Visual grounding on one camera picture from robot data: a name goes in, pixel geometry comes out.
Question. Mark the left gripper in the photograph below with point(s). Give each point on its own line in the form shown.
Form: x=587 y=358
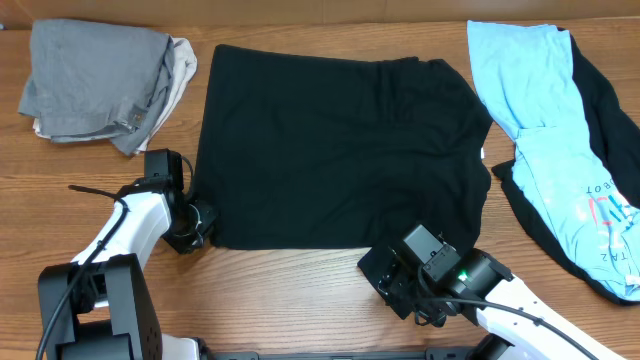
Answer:
x=186 y=243

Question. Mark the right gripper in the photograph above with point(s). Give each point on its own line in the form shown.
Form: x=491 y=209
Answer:
x=397 y=282

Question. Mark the black t-shirt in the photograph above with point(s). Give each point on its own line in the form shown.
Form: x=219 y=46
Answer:
x=303 y=152

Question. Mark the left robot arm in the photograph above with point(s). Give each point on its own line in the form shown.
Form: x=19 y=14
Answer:
x=98 y=306

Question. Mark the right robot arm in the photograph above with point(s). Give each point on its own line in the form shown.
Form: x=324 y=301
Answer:
x=428 y=279

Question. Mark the folded beige garment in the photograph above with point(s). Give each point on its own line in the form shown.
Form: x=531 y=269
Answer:
x=182 y=65

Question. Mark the folded grey shorts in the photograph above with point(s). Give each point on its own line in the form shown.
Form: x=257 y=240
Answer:
x=48 y=35

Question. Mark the light blue t-shirt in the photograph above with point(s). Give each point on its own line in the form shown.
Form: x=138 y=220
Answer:
x=524 y=76

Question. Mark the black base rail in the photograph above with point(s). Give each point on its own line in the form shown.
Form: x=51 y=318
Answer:
x=436 y=353

